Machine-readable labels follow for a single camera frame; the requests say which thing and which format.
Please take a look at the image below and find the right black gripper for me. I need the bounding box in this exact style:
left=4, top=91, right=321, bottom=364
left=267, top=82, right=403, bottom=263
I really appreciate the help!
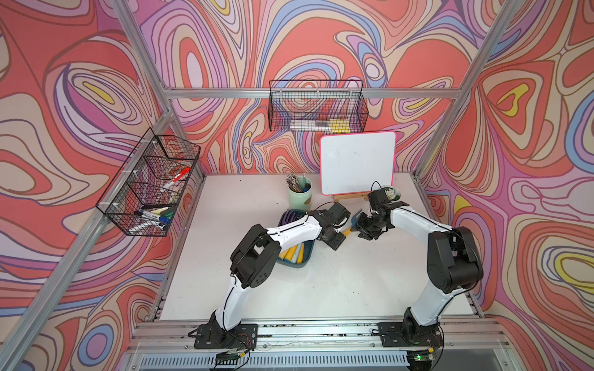
left=350, top=211, right=388, bottom=240

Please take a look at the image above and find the teal storage box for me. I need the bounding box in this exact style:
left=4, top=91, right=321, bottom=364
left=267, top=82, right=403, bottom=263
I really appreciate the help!
left=275, top=208, right=319, bottom=269

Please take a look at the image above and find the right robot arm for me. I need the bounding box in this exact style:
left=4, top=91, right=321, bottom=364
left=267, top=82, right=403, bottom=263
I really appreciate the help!
left=354, top=189, right=484, bottom=346

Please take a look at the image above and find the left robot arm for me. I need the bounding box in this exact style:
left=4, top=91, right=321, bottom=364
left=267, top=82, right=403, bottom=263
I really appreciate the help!
left=188, top=202, right=351, bottom=350

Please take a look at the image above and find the green pen cup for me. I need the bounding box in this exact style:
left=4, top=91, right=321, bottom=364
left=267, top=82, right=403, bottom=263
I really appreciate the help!
left=286, top=174, right=312, bottom=212

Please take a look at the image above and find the pink framed whiteboard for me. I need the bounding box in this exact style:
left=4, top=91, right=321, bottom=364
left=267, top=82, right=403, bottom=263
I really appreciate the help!
left=320, top=131, right=396, bottom=196

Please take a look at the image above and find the yellow eraser in basket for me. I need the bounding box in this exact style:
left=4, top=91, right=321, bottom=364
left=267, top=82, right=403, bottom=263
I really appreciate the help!
left=329, top=119, right=351, bottom=134

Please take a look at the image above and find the red marker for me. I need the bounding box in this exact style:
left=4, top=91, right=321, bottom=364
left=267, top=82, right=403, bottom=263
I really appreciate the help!
left=160, top=167, right=190, bottom=192

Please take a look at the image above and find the blue marker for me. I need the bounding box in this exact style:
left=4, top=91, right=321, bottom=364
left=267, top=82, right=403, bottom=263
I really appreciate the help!
left=134, top=210, right=171, bottom=224

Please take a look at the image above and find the back wire basket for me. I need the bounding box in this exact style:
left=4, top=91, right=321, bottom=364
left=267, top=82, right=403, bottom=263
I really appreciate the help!
left=268, top=77, right=369, bottom=134

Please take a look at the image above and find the wire basket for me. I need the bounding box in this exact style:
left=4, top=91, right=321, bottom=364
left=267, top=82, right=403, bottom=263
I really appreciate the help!
left=96, top=128, right=201, bottom=237
left=268, top=77, right=369, bottom=134

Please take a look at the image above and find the left wire basket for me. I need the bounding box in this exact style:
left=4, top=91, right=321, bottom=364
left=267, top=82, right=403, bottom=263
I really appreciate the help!
left=96, top=128, right=201, bottom=237

